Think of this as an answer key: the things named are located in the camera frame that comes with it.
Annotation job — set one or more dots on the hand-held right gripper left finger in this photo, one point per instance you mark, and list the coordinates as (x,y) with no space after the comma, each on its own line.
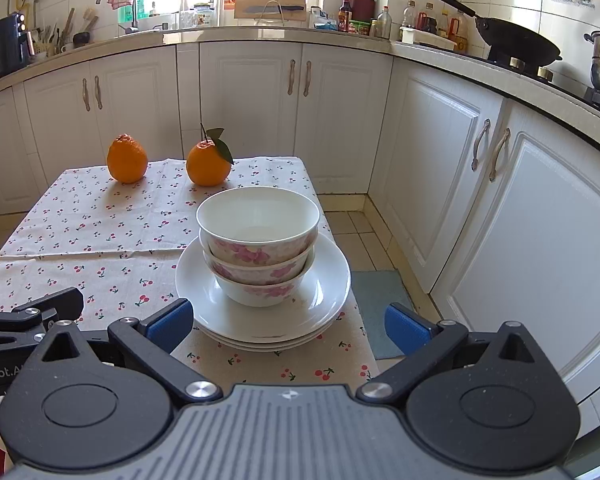
(172,322)

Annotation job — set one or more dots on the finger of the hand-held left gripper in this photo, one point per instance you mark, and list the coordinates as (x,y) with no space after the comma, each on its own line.
(65,302)

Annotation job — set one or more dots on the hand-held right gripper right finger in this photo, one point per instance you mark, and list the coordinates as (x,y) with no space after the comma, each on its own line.
(405,327)

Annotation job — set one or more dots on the pink floral white bowl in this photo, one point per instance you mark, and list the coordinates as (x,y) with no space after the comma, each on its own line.
(240,271)
(255,294)

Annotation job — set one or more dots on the stained white plate fruit print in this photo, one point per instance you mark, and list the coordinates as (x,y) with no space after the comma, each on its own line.
(325,285)

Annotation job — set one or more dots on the white bowl allover pink print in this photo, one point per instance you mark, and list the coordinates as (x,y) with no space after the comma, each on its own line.
(257,220)

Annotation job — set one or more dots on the grey floor mat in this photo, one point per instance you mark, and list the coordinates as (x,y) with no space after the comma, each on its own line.
(380,305)

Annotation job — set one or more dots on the cherry print tablecloth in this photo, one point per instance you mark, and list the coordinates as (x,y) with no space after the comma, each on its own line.
(80,210)

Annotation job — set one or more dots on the orange without leaf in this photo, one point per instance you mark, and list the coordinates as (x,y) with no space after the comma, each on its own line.
(126,160)

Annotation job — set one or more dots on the orange with green leaf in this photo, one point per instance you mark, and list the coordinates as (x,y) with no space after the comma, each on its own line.
(207,165)

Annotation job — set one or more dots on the dark air fryer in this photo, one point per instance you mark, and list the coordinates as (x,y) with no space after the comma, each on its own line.
(5,47)

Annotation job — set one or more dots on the white kitchen cabinet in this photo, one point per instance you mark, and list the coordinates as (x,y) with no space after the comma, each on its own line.
(250,110)

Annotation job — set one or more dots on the holder with kitchen utensils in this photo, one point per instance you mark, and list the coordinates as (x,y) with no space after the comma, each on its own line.
(50,42)

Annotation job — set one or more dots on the small black ladle cup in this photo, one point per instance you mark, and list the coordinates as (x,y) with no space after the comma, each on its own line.
(81,38)

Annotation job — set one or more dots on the white rectangular tray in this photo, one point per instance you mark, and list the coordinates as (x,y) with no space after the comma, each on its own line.
(430,40)

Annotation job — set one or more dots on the metal sink faucet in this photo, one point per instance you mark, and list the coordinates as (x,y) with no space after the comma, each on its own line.
(134,20)

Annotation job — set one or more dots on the black gas stove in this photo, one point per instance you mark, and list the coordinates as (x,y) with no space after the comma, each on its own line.
(570,85)

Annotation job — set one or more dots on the beige kitchen countertop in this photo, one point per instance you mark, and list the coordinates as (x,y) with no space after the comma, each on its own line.
(260,34)

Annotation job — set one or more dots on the cooking oil bottle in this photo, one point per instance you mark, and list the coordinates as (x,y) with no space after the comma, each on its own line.
(459,30)

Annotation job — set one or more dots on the green lid jar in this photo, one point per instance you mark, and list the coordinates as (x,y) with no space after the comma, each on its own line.
(360,27)

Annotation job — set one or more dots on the clear glass jar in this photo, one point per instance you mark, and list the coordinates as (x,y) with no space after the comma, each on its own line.
(203,16)

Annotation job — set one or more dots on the dark condiment bottle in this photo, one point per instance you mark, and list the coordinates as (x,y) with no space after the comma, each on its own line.
(427,20)

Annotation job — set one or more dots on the green dish soap bottle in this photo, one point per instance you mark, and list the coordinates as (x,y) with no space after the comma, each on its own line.
(141,2)

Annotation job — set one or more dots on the black wok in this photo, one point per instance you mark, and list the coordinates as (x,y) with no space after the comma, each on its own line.
(520,40)

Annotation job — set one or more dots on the clear bottle yellow cap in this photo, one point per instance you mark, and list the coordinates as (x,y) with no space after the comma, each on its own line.
(407,17)

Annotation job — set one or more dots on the dark sauce bottle red label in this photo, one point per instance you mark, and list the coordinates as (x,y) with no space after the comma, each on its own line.
(345,15)

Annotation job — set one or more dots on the blue white packet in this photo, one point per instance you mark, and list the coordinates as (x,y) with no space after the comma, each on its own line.
(322,20)

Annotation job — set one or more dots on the red knife block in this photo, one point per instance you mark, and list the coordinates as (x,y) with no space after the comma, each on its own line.
(362,7)

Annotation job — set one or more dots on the kitchen knife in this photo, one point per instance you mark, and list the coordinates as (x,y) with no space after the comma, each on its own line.
(272,9)

